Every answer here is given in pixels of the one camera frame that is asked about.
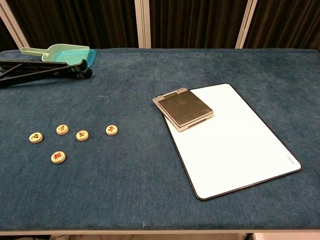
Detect black pleated curtain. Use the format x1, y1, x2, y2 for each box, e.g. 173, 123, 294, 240
0, 17, 20, 52
243, 0, 320, 53
149, 0, 249, 50
6, 0, 140, 50

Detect silver digital kitchen scale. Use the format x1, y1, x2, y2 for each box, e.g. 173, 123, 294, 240
152, 87, 215, 133

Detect blue felt table cover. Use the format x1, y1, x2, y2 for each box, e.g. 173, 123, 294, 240
0, 48, 320, 231

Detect mint green plastic dustpan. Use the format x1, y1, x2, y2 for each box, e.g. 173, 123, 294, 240
19, 43, 90, 63

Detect blue translucent plastic tray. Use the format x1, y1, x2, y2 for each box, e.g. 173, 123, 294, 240
48, 48, 97, 68

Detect white metal frame post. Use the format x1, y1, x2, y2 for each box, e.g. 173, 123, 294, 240
234, 0, 258, 50
134, 0, 152, 49
0, 0, 31, 50

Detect white board with black rim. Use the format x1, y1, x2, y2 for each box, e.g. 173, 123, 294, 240
163, 83, 303, 201

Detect black folding stand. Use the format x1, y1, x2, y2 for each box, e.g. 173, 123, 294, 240
0, 59, 93, 89

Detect round wooden chess piece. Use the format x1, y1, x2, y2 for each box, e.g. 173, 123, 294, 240
55, 124, 70, 136
75, 129, 90, 142
105, 124, 119, 137
28, 132, 44, 145

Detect small wooden piece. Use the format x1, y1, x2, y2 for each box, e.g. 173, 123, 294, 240
50, 150, 67, 165

